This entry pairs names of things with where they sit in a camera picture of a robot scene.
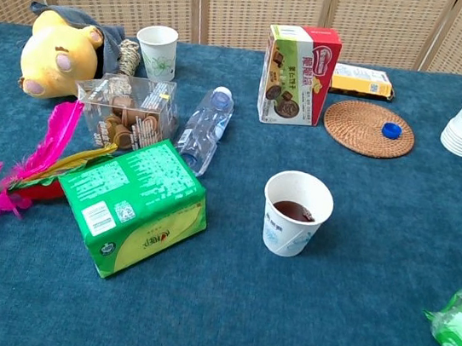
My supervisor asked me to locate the clear plastic water bottle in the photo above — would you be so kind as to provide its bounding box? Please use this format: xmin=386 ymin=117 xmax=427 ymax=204
xmin=169 ymin=80 xmax=238 ymax=182

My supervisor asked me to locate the paper cup with blue print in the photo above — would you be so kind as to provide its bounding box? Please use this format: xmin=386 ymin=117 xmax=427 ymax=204
xmin=255 ymin=166 xmax=339 ymax=264

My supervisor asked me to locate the paper cup with green flower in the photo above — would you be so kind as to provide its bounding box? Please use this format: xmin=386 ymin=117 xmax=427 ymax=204
xmin=130 ymin=22 xmax=182 ymax=84

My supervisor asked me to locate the blue bottle cap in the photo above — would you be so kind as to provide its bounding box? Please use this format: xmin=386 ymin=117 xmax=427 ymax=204
xmin=380 ymin=121 xmax=404 ymax=141

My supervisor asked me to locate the large green tissue pack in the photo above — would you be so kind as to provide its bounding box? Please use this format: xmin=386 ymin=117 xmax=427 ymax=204
xmin=45 ymin=124 xmax=219 ymax=292

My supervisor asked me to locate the red and green biscuit box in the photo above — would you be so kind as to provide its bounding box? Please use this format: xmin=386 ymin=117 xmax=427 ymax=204
xmin=255 ymin=20 xmax=346 ymax=133

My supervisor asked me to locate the clear plastic cookie box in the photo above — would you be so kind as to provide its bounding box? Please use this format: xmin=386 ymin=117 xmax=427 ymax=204
xmin=66 ymin=68 xmax=184 ymax=159

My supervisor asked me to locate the round woven rattan coaster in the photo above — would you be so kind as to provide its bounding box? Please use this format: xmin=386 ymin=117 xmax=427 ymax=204
xmin=319 ymin=96 xmax=419 ymax=164

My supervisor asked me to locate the blue table cover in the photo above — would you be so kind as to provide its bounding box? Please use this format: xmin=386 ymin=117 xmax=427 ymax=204
xmin=0 ymin=9 xmax=462 ymax=346

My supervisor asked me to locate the orange snack box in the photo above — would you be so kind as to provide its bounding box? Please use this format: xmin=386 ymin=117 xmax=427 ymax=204
xmin=328 ymin=62 xmax=399 ymax=103

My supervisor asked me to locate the woven folding screen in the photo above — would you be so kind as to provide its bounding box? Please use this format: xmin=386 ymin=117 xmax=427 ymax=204
xmin=0 ymin=0 xmax=462 ymax=89

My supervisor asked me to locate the pink feather shuttlecock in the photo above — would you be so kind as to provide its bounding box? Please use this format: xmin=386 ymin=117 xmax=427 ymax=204
xmin=0 ymin=89 xmax=124 ymax=244

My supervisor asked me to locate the yellow plush toy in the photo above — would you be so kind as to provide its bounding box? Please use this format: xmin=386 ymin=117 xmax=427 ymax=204
xmin=14 ymin=6 xmax=108 ymax=107

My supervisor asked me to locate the braided rope toy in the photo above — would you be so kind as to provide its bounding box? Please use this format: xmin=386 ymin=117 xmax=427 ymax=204
xmin=113 ymin=37 xmax=145 ymax=80

